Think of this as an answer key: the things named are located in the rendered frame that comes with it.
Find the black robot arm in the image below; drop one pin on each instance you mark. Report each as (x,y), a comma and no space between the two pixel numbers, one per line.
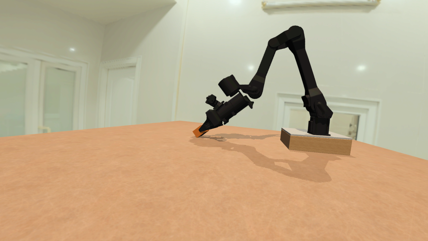
(314,101)

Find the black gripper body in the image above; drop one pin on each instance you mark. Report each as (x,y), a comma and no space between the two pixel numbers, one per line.
(223,114)

